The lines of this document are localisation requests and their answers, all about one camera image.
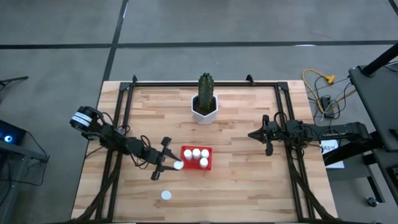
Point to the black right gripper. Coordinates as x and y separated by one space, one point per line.
273 130

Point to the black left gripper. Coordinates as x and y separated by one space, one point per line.
152 155

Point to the white plastic pill bottle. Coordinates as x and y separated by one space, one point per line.
187 153
205 153
203 162
196 152
166 195
178 165

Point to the red plastic mesh basket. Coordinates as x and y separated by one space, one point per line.
194 165

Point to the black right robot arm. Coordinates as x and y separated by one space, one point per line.
335 133

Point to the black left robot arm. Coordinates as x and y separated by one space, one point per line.
109 137

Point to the white hexagonal plant pot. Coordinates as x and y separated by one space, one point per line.
202 119

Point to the green column cactus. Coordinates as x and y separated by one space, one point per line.
206 90

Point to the black power adapter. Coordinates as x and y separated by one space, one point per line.
326 104

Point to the white printed paper sheet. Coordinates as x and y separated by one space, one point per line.
334 155

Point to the black equipment cart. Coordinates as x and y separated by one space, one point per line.
379 93

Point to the black caster wheel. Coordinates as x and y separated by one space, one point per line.
372 202

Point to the black metal stand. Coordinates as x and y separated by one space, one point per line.
18 151

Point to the black computer with blue light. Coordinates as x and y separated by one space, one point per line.
9 138

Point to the black tripod leg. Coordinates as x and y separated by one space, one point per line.
15 79

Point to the black aluminium table frame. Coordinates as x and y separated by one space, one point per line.
186 84

